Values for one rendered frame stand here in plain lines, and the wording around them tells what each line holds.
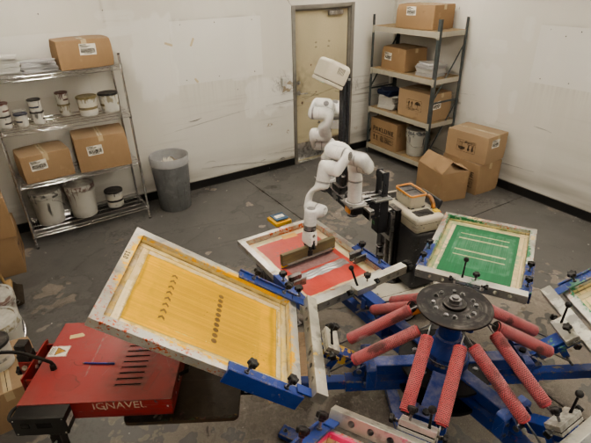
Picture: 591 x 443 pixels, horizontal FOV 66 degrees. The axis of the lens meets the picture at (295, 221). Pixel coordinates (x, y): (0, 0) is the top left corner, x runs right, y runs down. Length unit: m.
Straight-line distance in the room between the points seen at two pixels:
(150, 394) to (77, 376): 0.33
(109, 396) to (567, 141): 5.21
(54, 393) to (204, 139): 4.47
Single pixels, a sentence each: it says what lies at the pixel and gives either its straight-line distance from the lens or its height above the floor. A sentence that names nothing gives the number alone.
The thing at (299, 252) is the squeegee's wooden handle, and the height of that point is 1.03.
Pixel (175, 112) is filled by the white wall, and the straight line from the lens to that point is 5.86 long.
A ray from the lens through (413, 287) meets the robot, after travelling 3.79.
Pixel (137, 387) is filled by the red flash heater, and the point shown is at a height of 1.10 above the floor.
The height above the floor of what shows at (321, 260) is 0.95.
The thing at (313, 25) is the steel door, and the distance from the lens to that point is 6.66.
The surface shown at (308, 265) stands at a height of 0.95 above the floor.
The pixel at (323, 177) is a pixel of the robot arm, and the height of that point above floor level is 1.45.
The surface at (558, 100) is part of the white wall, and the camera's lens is 5.93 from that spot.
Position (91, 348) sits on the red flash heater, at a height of 1.10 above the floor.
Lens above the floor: 2.49
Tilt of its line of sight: 28 degrees down
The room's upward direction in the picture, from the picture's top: 1 degrees counter-clockwise
